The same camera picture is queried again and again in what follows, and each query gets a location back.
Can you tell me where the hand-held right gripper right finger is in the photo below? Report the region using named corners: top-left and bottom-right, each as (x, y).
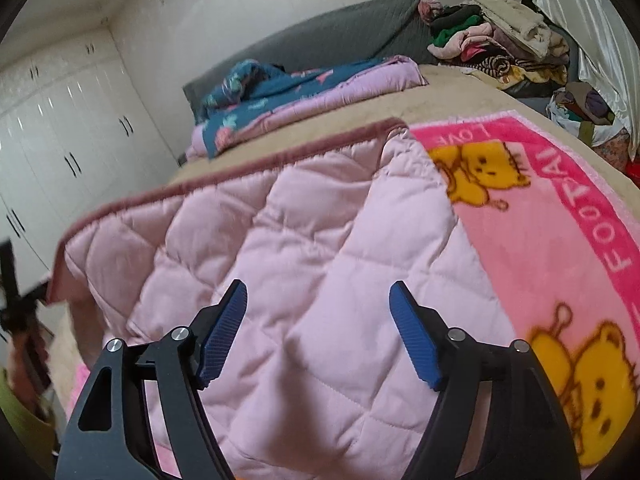
top-left (389, 281), bottom-right (583, 480)

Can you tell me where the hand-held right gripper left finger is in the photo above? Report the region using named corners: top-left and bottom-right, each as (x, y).
top-left (55, 279), bottom-right (249, 480)

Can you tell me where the pink quilted jacket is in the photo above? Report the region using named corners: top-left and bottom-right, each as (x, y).
top-left (46, 117), bottom-right (528, 480)

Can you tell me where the bag of clothes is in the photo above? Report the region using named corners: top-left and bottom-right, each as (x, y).
top-left (545, 82), bottom-right (632, 147)

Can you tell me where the pile of clothes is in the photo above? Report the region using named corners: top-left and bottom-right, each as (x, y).
top-left (417, 0), bottom-right (581, 100)

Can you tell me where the pink bear-print blanket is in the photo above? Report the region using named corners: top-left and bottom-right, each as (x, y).
top-left (65, 112), bottom-right (640, 480)

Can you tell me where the white wardrobe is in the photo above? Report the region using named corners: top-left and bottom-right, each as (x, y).
top-left (0, 27), bottom-right (178, 283)

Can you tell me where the blue floral quilt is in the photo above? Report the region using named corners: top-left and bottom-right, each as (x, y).
top-left (187, 55), bottom-right (430, 162)

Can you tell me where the beige bed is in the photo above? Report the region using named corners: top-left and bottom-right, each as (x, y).
top-left (50, 62), bottom-right (633, 411)

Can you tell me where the red floral cloth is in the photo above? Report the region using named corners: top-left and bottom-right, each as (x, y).
top-left (597, 127), bottom-right (640, 175)

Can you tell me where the grey quilted headboard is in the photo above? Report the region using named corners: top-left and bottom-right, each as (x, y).
top-left (181, 0), bottom-right (438, 111)

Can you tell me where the white satin curtain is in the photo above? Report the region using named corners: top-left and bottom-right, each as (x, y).
top-left (524, 0), bottom-right (640, 161)

